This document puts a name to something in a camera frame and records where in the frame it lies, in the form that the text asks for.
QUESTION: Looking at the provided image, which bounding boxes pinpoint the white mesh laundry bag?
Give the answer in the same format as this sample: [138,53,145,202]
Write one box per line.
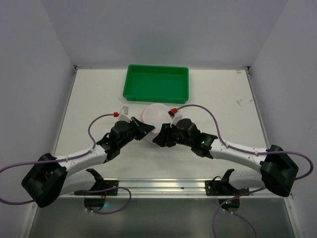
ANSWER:
[141,103,172,145]

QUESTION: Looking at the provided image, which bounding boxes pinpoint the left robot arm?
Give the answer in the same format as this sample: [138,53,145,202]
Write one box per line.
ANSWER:
[21,117,155,208]

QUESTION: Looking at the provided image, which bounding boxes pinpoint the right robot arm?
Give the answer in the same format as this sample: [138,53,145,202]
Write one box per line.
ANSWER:
[153,119,299,197]

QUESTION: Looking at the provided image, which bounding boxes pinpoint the green plastic tray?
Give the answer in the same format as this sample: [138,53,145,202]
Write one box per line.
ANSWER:
[123,64,189,104]

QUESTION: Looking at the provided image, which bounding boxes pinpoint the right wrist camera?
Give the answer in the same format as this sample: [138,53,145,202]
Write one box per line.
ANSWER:
[168,108,183,125]

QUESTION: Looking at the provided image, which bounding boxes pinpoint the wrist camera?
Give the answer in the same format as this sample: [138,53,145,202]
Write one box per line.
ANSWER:
[118,106,131,122]
[168,108,183,125]

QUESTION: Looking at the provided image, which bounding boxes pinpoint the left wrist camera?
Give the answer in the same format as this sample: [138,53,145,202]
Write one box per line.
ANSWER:
[118,106,131,122]

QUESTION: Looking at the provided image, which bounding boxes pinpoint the aluminium mounting rail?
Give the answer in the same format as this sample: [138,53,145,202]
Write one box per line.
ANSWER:
[33,177,293,199]

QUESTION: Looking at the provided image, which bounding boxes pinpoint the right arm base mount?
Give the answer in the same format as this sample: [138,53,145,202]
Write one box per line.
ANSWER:
[205,169,249,212]

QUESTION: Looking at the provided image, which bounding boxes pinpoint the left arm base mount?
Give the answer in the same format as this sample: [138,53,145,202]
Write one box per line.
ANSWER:
[74,169,119,211]

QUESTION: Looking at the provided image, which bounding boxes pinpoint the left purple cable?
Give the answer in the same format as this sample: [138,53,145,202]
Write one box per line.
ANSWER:
[0,112,118,205]

